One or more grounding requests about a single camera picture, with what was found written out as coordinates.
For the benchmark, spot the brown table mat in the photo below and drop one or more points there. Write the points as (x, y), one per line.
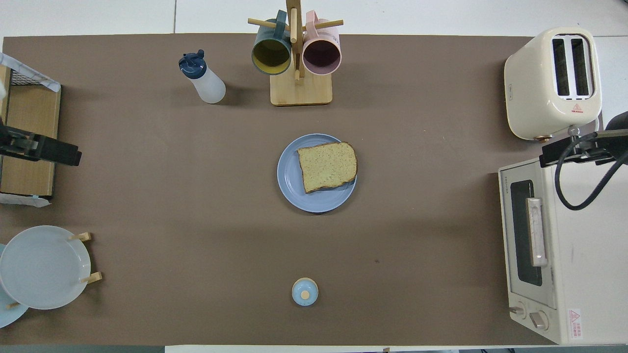
(196, 220)

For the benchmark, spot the light blue round plate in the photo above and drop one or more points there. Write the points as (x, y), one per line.
(7, 316)

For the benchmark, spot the white toaster oven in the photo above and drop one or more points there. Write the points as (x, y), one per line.
(579, 255)

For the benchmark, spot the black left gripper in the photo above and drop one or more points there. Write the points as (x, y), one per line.
(12, 139)

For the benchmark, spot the toasted bread slice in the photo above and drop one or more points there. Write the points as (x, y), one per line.
(326, 166)

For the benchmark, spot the cream two-slot toaster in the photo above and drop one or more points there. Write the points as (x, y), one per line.
(539, 88)

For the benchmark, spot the teal mug with yellow inside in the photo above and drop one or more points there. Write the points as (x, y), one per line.
(271, 56)

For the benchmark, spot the wooden mug rack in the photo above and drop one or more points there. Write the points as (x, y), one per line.
(300, 93)

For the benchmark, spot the seasoning bottle with blue cap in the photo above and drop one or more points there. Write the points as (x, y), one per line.
(208, 86)

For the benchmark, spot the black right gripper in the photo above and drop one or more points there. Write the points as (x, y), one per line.
(615, 142)

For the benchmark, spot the grey round plate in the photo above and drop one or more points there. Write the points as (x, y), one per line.
(44, 267)

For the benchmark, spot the pink mug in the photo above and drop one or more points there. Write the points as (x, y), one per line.
(321, 56)

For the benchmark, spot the wooden plate rack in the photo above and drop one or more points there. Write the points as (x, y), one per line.
(81, 237)

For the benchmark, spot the small blue call bell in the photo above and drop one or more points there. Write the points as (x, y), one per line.
(304, 291)

